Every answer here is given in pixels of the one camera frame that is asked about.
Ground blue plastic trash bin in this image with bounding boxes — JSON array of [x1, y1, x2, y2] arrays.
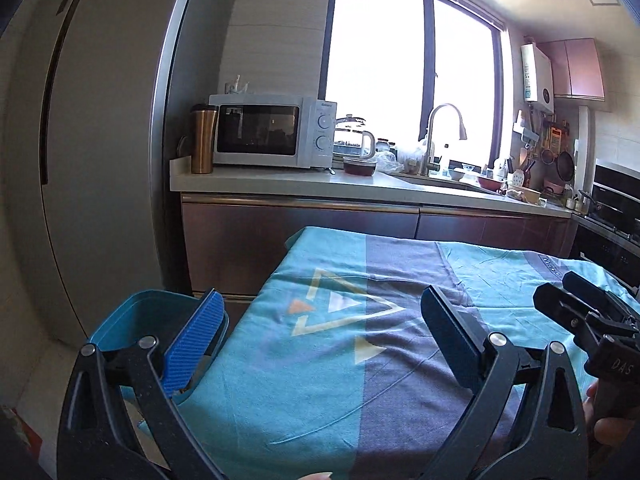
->
[[89, 289, 229, 404]]

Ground chrome kitchen faucet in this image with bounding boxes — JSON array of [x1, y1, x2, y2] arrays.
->
[[419, 103, 468, 177]]

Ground person's right hand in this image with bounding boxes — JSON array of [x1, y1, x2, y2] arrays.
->
[[582, 380, 639, 448]]

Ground black built-in oven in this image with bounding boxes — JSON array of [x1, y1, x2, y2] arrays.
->
[[569, 159, 640, 291]]

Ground dark brown base cabinets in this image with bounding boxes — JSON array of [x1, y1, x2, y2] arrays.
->
[[181, 193, 577, 308]]

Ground teal grey patterned tablecloth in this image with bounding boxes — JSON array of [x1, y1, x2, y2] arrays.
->
[[178, 240, 626, 479]]

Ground black frying pan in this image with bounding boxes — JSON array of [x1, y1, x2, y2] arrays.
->
[[555, 151, 575, 183]]

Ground red bowl by sink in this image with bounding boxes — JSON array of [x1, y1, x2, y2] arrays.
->
[[477, 176, 503, 192]]

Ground red bag on floor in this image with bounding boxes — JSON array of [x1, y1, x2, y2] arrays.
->
[[1, 405, 42, 462]]

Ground clear plastic bag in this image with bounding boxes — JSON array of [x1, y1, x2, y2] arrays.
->
[[373, 148, 425, 174]]

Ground glass electric kettle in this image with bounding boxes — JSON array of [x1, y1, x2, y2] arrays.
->
[[333, 114, 376, 159]]

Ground white microwave oven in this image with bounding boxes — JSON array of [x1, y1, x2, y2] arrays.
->
[[208, 93, 337, 170]]

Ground white water heater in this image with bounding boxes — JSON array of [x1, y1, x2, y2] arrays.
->
[[521, 44, 554, 114]]

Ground copper travel mug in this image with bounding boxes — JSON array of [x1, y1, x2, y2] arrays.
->
[[190, 104, 219, 174]]

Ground silver refrigerator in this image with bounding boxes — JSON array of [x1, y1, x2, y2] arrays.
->
[[2, 0, 234, 347]]

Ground pink wall cabinet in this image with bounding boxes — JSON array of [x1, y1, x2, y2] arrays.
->
[[537, 38, 605, 102]]

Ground black window frame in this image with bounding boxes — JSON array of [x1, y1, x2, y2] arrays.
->
[[319, 0, 504, 167]]

